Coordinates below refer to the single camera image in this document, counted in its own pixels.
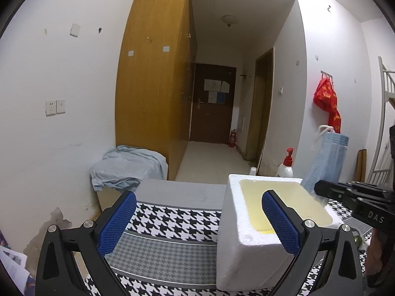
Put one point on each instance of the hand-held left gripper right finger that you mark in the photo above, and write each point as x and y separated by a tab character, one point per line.
279	222

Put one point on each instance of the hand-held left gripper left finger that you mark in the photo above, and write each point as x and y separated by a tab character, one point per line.
118	222

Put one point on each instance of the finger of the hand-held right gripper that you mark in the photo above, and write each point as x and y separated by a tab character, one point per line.
336	191

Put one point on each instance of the white styrofoam box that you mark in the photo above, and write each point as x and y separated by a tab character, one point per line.
243	234

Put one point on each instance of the blue paper bag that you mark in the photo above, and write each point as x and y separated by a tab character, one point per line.
327	160

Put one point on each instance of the white lotion pump bottle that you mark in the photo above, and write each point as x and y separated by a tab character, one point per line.
285	169

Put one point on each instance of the houndstooth table mat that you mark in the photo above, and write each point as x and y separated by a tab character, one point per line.
172	219

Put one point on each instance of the light blue cloth pile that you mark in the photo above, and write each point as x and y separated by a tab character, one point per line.
129	166

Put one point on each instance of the red plastic bag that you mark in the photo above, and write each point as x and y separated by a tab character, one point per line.
328	101

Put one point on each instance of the red fire extinguisher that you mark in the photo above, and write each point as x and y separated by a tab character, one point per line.
232	138

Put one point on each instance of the loose printed papers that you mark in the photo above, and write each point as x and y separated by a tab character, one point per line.
14	265

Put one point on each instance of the brown side door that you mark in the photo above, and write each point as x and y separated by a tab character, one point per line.
259	108

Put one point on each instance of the dark brown entrance door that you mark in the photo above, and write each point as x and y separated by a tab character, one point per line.
211	108

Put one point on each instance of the wooden wardrobe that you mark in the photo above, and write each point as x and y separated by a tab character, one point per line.
151	83

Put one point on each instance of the paper notices on door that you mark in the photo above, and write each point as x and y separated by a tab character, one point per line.
216	90

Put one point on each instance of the ceiling lamp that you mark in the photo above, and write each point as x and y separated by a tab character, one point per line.
230	20

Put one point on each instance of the white bunk bed frame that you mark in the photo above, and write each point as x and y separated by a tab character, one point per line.
384	123

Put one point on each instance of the wall hook rack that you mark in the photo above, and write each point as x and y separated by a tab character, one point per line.
326	74

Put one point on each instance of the white wall socket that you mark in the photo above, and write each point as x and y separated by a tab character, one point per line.
50	108
61	106

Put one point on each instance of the white square wall plate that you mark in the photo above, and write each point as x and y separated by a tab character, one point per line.
74	30

